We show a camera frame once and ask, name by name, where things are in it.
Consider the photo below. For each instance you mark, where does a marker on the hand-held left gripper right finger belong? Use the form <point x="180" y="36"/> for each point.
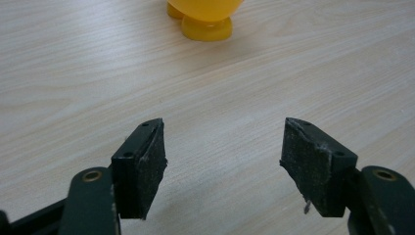
<point x="313" y="169"/>

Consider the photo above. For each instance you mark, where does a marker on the yellow plastic footed container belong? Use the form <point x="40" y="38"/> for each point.
<point x="205" y="19"/>

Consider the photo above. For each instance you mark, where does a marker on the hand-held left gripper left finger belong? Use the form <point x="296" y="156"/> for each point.
<point x="137" y="176"/>

